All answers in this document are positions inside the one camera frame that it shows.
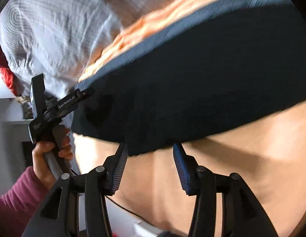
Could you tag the magenta sleeved left forearm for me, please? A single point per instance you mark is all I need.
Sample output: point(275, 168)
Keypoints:
point(19, 204)

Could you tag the red patterned cloth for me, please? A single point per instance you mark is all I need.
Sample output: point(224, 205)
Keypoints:
point(8, 76)

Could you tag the grey white striped duvet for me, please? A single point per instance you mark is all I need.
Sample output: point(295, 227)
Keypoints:
point(60, 38)

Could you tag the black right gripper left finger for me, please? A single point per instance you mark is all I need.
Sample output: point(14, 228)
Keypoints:
point(58, 213)

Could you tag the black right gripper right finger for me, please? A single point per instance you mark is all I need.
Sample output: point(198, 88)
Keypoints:
point(243, 215)

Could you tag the person's left hand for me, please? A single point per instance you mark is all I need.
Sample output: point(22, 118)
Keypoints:
point(51, 159)

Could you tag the orange bed sheet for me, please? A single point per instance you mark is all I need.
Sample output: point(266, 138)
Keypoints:
point(269, 153)

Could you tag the black pants with patterned waistband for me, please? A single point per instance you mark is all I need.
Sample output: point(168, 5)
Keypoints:
point(229, 63)

